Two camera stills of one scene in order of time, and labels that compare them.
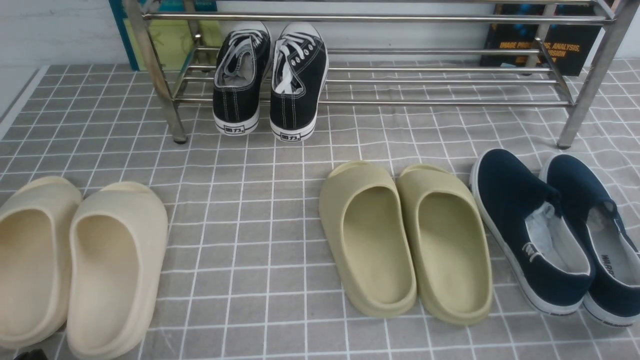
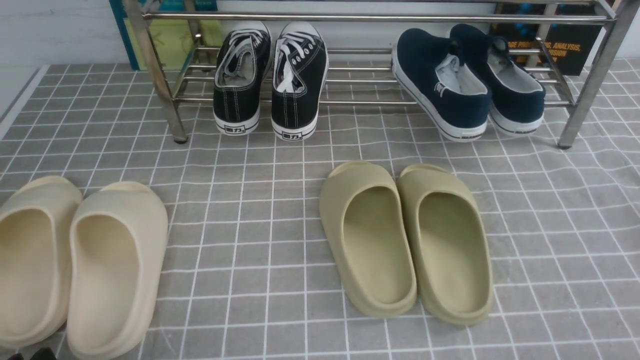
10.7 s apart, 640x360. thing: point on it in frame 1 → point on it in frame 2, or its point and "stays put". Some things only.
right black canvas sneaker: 299,67 stays put
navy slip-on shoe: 613,255 → 516,96
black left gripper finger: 34,354 → 44,353
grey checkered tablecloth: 249,276 stays put
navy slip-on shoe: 541,249 → 454,99
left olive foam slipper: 366,226 stays put
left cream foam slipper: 37,218 stays put
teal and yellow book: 187,35 stays put
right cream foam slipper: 118,249 stays put
